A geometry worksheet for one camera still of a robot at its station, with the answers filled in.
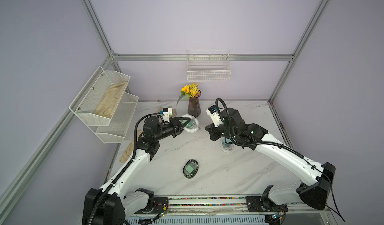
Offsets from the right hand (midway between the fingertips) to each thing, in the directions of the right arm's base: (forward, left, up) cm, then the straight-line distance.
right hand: (207, 129), depth 73 cm
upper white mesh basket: (+14, +58, +6) cm, 60 cm away
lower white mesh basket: (+1, +47, -2) cm, 47 cm away
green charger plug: (0, +9, +5) cm, 10 cm away
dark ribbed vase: (+31, +7, -18) cm, 37 cm away
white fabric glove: (+34, +23, -24) cm, 47 cm away
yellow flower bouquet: (+30, +8, 0) cm, 32 cm away
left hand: (+2, +9, +4) cm, 10 cm away
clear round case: (+1, +7, +3) cm, 8 cm away
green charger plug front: (-11, +9, -23) cm, 27 cm away
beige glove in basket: (+18, +53, +5) cm, 56 cm away
